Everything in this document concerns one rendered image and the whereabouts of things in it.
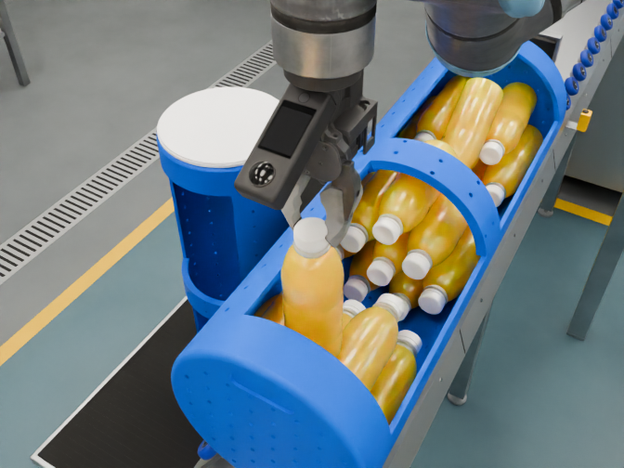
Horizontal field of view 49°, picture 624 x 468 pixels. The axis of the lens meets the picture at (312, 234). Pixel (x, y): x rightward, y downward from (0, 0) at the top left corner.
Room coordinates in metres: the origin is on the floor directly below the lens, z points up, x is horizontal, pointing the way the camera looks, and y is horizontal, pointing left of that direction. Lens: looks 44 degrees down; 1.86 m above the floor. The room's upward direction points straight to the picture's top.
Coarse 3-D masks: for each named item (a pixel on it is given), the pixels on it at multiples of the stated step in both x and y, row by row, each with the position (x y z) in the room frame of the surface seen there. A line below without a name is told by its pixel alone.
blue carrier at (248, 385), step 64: (512, 64) 1.18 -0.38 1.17; (384, 128) 0.92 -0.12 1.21; (448, 192) 0.76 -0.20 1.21; (256, 320) 0.51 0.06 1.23; (448, 320) 0.60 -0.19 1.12; (192, 384) 0.49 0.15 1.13; (256, 384) 0.44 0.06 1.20; (320, 384) 0.43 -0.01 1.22; (256, 448) 0.44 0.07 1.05; (320, 448) 0.40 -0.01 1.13; (384, 448) 0.41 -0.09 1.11
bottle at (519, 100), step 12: (516, 84) 1.15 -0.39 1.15; (504, 96) 1.12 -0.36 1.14; (516, 96) 1.11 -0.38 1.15; (528, 96) 1.12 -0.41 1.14; (504, 108) 1.07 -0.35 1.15; (516, 108) 1.08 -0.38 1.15; (528, 108) 1.10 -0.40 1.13; (504, 120) 1.04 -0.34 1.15; (516, 120) 1.04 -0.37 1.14; (528, 120) 1.08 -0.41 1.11; (492, 132) 1.01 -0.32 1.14; (504, 132) 1.01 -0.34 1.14; (516, 132) 1.02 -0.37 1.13; (504, 144) 1.00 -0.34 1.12; (516, 144) 1.01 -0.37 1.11
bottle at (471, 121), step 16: (480, 80) 1.07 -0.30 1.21; (464, 96) 1.05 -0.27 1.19; (480, 96) 1.04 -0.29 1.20; (496, 96) 1.04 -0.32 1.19; (464, 112) 1.01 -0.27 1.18; (480, 112) 1.01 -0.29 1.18; (496, 112) 1.04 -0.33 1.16; (448, 128) 1.00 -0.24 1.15; (464, 128) 0.99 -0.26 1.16; (480, 128) 0.99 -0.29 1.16; (448, 144) 0.96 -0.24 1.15; (464, 144) 0.96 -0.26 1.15; (480, 144) 0.97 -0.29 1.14; (464, 160) 0.94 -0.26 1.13
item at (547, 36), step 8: (544, 32) 1.48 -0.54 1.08; (552, 32) 1.48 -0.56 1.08; (528, 40) 1.47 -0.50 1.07; (536, 40) 1.47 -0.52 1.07; (544, 40) 1.46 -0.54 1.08; (552, 40) 1.46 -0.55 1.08; (560, 40) 1.46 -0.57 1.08; (544, 48) 1.45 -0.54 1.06; (552, 48) 1.45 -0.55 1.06; (552, 56) 1.46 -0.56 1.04
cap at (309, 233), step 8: (296, 224) 0.55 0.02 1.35; (304, 224) 0.55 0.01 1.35; (312, 224) 0.55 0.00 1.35; (320, 224) 0.55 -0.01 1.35; (296, 232) 0.53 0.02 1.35; (304, 232) 0.53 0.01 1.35; (312, 232) 0.53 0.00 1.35; (320, 232) 0.53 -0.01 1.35; (296, 240) 0.53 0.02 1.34; (304, 240) 0.52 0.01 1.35; (312, 240) 0.52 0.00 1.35; (320, 240) 0.52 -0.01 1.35; (304, 248) 0.52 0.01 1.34; (312, 248) 0.52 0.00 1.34; (320, 248) 0.52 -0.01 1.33
